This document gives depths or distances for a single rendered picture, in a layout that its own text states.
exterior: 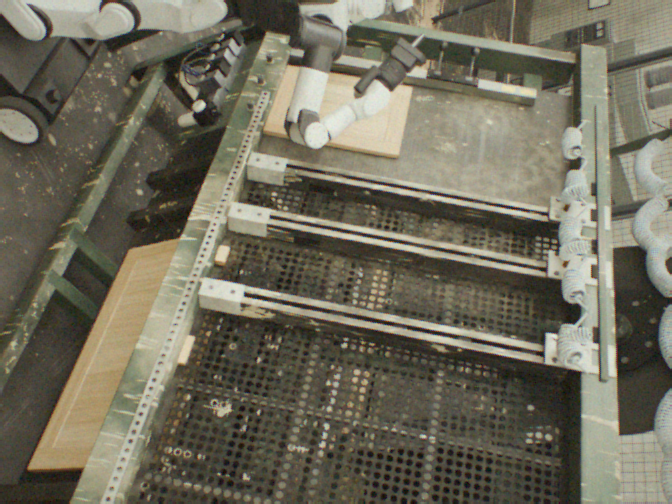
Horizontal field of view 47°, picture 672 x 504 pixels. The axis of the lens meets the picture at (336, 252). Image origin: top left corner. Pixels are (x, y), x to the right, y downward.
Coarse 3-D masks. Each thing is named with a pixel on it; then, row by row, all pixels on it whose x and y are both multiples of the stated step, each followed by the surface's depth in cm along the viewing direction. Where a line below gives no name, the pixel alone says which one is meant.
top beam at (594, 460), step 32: (576, 64) 302; (576, 96) 290; (576, 128) 278; (576, 160) 268; (608, 160) 262; (608, 192) 253; (608, 256) 236; (576, 320) 226; (608, 320) 222; (576, 384) 213; (608, 384) 209; (576, 416) 207; (608, 416) 203; (576, 448) 201; (608, 448) 197; (576, 480) 195; (608, 480) 192
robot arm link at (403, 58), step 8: (400, 40) 244; (400, 48) 244; (408, 48) 244; (392, 56) 245; (400, 56) 244; (408, 56) 243; (416, 56) 243; (424, 56) 244; (384, 64) 242; (392, 64) 241; (400, 64) 241; (408, 64) 243; (416, 64) 246; (392, 72) 241; (400, 72) 242; (408, 72) 246; (400, 80) 243
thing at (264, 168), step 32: (256, 160) 255; (288, 160) 257; (320, 192) 258; (352, 192) 255; (384, 192) 252; (416, 192) 251; (448, 192) 252; (576, 192) 235; (512, 224) 251; (544, 224) 249; (608, 224) 243
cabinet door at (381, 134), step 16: (288, 80) 289; (336, 80) 291; (352, 80) 292; (288, 96) 284; (336, 96) 286; (352, 96) 287; (400, 96) 288; (272, 112) 278; (320, 112) 280; (384, 112) 282; (400, 112) 282; (272, 128) 273; (352, 128) 276; (368, 128) 276; (384, 128) 277; (400, 128) 277; (336, 144) 271; (352, 144) 271; (368, 144) 271; (384, 144) 272; (400, 144) 272
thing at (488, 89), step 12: (300, 60) 297; (348, 60) 295; (360, 60) 296; (348, 72) 297; (360, 72) 296; (420, 72) 294; (420, 84) 294; (432, 84) 293; (444, 84) 292; (456, 84) 291; (480, 84) 292; (492, 84) 292; (504, 84) 292; (492, 96) 292; (504, 96) 291; (516, 96) 290; (528, 96) 289
